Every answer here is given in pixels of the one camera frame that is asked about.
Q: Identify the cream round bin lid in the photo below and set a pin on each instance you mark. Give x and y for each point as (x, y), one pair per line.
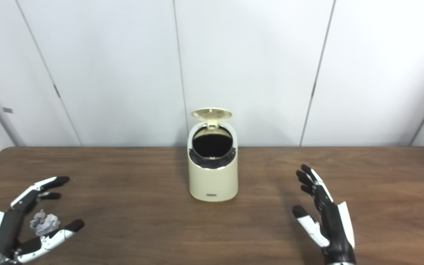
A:
(212, 114)

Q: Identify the white paper ball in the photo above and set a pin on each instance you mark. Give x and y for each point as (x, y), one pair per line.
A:
(44, 222)

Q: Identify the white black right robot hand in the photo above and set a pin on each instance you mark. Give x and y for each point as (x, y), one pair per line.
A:
(335, 228)

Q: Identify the cream-colored bin body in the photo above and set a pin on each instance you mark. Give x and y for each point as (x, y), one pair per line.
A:
(212, 182)

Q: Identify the black wall panel clip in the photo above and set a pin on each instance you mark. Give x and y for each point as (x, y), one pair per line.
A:
(313, 90)
(56, 91)

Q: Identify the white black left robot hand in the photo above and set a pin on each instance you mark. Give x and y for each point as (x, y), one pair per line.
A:
(6, 232)

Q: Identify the black bin liner bag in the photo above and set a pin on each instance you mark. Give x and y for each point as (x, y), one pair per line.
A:
(212, 163)

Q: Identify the small grey wall label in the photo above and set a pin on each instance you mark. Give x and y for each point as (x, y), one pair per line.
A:
(7, 110)

